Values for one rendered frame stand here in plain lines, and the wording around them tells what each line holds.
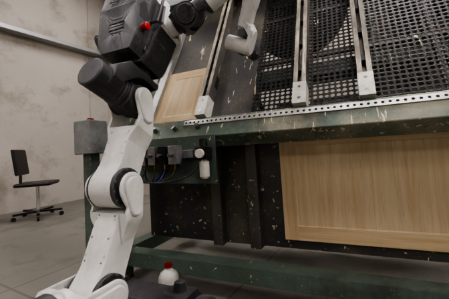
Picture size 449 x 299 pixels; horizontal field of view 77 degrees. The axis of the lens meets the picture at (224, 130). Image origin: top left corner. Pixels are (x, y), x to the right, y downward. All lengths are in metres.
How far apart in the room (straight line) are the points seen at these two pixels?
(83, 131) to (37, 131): 3.66
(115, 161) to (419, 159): 1.26
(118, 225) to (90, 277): 0.17
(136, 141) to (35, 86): 4.35
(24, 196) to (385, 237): 4.75
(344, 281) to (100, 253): 0.94
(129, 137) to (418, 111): 1.08
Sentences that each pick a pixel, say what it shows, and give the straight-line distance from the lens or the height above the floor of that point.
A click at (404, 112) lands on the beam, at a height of 0.83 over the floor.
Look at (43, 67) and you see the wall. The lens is 5.54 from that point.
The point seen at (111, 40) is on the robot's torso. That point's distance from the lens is 1.25.
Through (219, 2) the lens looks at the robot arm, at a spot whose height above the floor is 1.33.
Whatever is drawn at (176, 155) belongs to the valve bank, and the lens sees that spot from 1.37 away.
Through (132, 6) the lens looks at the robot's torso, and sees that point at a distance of 1.25.
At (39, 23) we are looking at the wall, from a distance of 5.76.
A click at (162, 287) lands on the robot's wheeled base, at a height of 0.19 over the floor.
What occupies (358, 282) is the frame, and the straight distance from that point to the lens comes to 1.37.
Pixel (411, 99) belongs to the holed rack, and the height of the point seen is 0.88.
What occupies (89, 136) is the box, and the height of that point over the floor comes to 0.84.
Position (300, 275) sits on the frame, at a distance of 1.40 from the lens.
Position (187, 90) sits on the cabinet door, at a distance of 1.74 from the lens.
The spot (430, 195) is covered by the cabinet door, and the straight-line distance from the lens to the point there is 1.52.
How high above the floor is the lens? 0.74
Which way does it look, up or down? 4 degrees up
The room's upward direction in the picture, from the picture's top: 3 degrees counter-clockwise
